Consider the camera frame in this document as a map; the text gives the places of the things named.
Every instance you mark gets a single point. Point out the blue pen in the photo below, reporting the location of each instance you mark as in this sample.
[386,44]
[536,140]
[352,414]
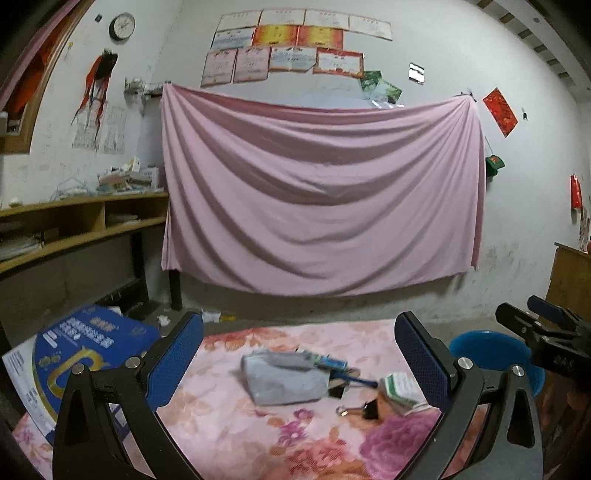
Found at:
[355,381]

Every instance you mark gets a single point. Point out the floral pink blanket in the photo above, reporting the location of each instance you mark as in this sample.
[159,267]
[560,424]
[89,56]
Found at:
[258,438]

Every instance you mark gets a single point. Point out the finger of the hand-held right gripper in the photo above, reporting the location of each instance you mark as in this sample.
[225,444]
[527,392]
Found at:
[515,319]
[547,310]

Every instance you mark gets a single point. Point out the green cap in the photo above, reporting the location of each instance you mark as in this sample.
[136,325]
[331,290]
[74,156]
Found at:
[494,165]

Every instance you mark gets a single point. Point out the white wall switch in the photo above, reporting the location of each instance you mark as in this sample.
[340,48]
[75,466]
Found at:
[416,74]

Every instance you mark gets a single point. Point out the white crumpled paper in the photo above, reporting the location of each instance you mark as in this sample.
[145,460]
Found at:
[212,316]

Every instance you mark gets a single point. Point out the red wall poster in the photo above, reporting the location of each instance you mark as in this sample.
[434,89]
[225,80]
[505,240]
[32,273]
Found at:
[501,112]

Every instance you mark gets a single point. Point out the pink hanging cloth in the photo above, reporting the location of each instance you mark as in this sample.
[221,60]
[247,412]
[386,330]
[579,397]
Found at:
[318,194]

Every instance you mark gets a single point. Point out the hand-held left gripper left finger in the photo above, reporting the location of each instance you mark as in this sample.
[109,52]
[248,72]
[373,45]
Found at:
[178,360]

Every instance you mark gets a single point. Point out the brown wooden cabinet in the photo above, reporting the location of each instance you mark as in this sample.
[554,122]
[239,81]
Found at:
[570,281]

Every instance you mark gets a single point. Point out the green photo prints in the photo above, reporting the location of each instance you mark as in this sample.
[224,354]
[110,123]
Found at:
[381,87]

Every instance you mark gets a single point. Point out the wooden window frame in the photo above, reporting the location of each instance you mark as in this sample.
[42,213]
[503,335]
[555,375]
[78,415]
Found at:
[34,69]

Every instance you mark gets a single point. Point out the white wall calendar sheet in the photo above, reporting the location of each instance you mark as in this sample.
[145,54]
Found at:
[108,134]

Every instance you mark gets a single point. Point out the grey fabric pouch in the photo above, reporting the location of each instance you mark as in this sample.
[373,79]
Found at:
[284,381]

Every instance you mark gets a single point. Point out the wooden shelf desk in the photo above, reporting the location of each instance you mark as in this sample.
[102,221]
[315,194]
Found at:
[83,230]

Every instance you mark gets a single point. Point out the pile of books and boxes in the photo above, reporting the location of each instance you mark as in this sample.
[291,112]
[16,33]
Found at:
[131,177]

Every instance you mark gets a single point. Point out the red hanging packet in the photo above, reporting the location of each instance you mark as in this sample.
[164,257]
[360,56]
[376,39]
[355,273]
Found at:
[576,191]

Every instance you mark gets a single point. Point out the red tassel wall decoration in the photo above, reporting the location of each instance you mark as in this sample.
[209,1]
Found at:
[97,78]

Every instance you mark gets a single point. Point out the blue plastic basin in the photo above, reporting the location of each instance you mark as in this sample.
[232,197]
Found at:
[491,353]

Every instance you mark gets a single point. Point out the teal marker pen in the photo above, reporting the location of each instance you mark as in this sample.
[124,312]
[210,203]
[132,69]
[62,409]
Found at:
[330,363]

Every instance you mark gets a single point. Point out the green white paper packet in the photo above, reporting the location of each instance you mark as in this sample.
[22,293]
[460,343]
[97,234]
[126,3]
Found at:
[401,390]

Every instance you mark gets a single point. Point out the blue printed cardboard box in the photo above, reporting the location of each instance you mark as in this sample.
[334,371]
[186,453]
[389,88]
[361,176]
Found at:
[87,341]

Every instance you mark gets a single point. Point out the group of wall certificates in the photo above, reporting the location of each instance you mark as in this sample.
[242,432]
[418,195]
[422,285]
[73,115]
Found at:
[286,46]

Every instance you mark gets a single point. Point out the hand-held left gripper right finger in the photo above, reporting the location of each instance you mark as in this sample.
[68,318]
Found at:
[418,360]

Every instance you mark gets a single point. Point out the round wall clock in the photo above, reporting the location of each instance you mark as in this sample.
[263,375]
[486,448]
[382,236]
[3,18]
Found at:
[122,26]

